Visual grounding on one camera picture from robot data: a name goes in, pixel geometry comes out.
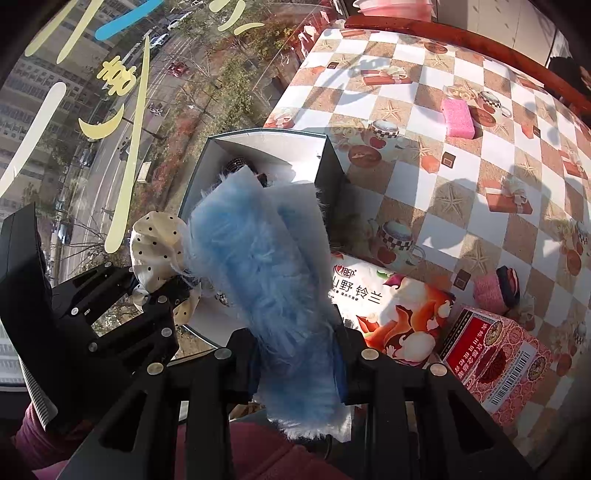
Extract pink sponge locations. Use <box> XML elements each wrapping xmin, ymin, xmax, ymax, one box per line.
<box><xmin>440</xmin><ymin>96</ymin><xmax>477</xmax><ymax>140</ymax></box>

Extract checked printed tablecloth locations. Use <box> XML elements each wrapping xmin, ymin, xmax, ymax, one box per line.
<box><xmin>263</xmin><ymin>27</ymin><xmax>591</xmax><ymax>468</ymax></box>

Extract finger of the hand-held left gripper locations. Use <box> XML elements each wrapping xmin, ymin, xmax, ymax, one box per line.
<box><xmin>50</xmin><ymin>262</ymin><xmax>154</xmax><ymax>325</ymax></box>
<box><xmin>87</xmin><ymin>296</ymin><xmax>182</xmax><ymax>376</ymax></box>

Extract person's maroon clothing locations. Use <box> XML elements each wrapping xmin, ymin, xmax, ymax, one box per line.
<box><xmin>174</xmin><ymin>419</ymin><xmax>362</xmax><ymax>480</ymax></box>

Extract cream polka dot scrunchie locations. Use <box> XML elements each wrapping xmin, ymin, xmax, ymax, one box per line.
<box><xmin>128</xmin><ymin>210</ymin><xmax>205</xmax><ymax>325</ymax></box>

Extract red patterned carton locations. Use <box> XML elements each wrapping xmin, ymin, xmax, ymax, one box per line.
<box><xmin>438</xmin><ymin>304</ymin><xmax>556</xmax><ymax>428</ymax></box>

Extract dark striped scrunchie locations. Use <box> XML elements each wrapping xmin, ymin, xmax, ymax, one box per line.
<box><xmin>496</xmin><ymin>264</ymin><xmax>535</xmax><ymax>319</ymax></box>

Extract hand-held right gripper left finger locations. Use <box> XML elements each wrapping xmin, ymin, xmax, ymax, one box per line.
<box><xmin>60</xmin><ymin>329</ymin><xmax>260</xmax><ymax>480</ymax></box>

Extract yellow window stickers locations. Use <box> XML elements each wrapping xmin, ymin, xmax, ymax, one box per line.
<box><xmin>0</xmin><ymin>0</ymin><xmax>259</xmax><ymax>254</ymax></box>

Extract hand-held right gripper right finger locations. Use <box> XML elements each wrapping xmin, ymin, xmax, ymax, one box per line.
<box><xmin>331</xmin><ymin>324</ymin><xmax>536</xmax><ymax>480</ymax></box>

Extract blue window sticker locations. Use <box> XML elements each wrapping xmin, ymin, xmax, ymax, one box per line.
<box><xmin>95</xmin><ymin>0</ymin><xmax>166</xmax><ymax>41</ymax></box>

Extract floral tissue pack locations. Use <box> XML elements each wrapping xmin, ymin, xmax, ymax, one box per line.
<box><xmin>329</xmin><ymin>251</ymin><xmax>458</xmax><ymax>368</ymax></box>

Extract pink knitted scrunchie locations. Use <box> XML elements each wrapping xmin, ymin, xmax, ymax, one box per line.
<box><xmin>473</xmin><ymin>270</ymin><xmax>509</xmax><ymax>317</ymax></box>

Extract leopard print scrunchie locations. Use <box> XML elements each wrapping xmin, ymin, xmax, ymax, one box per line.
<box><xmin>223</xmin><ymin>158</ymin><xmax>269</xmax><ymax>188</ymax></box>

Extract pink plastic basin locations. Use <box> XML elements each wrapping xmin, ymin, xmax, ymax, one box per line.
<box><xmin>352</xmin><ymin>0</ymin><xmax>435</xmax><ymax>22</ymax></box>

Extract white cardboard box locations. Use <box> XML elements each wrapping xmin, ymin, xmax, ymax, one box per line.
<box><xmin>178</xmin><ymin>130</ymin><xmax>348</xmax><ymax>348</ymax></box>

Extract person's left forearm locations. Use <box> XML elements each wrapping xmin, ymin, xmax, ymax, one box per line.
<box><xmin>13</xmin><ymin>401</ymin><xmax>95</xmax><ymax>480</ymax></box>

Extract blue fluffy cloth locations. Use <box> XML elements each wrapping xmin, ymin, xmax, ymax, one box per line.
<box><xmin>185</xmin><ymin>168</ymin><xmax>355</xmax><ymax>442</ymax></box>

